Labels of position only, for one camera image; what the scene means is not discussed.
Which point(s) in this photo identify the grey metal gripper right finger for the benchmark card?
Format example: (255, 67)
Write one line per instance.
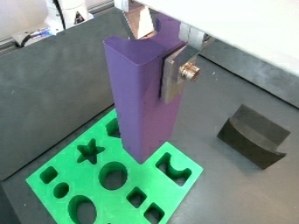
(178, 67)

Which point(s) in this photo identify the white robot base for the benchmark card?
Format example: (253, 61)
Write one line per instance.
(65, 13)

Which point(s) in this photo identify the green shape sorter board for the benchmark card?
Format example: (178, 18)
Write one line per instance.
(93, 173)

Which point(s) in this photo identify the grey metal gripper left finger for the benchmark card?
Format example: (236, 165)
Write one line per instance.
(140, 24)

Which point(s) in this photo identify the black arch holder block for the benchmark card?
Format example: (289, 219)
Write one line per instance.
(253, 136)

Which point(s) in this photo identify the purple arch block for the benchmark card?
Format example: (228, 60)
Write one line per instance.
(134, 63)

